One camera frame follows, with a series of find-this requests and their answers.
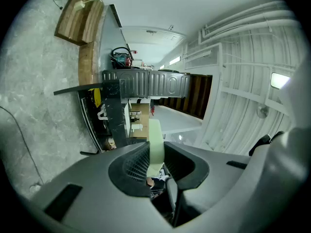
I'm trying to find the dark wooden staircase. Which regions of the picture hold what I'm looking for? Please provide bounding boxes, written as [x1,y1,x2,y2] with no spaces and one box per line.
[155,73,213,120]

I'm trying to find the person's white shirt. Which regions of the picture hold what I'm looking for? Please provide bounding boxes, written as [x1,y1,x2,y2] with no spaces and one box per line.
[247,54,311,228]

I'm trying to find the yellow plastic sign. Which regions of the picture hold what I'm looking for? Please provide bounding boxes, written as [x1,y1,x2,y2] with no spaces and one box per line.
[87,88,103,108]

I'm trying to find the black marble vanity counter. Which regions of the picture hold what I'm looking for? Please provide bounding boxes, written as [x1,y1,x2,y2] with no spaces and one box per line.
[53,79,149,156]

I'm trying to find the pale green tape roll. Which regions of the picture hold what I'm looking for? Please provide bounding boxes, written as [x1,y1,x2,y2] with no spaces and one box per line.
[146,118,166,178]

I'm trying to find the white power adapter with cable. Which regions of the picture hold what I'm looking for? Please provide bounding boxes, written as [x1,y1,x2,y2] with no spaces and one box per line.
[73,0,103,12]

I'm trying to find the black floor cable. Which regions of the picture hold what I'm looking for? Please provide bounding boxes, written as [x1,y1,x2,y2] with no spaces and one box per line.
[0,105,46,186]

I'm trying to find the grey ribbed metal panel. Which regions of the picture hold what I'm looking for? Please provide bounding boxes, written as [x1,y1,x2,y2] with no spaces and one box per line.
[102,69,149,99]

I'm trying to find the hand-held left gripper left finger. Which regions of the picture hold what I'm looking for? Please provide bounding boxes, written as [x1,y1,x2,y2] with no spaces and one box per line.
[29,141,177,233]

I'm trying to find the light wooden step platform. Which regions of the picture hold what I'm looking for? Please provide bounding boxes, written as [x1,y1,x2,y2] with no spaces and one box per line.
[53,0,105,86]

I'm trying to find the rectangular ceiling light panel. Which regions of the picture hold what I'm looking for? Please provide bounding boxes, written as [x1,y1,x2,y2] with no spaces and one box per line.
[271,72,291,89]

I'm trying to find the white ceiling pipes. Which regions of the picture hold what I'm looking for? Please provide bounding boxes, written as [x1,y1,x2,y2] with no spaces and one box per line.
[199,0,299,46]

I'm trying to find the white door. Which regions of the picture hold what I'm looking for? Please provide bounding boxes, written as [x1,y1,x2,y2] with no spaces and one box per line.
[121,26,187,65]

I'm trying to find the white sink drain pipe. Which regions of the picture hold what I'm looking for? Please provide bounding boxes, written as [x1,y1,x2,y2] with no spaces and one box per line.
[97,103,107,121]

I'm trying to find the large cardboard box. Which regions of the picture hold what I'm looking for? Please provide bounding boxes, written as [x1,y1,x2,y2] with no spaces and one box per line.
[130,103,149,138]

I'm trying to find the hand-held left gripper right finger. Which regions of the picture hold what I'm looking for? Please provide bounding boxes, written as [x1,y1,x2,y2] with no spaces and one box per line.
[163,141,253,229]

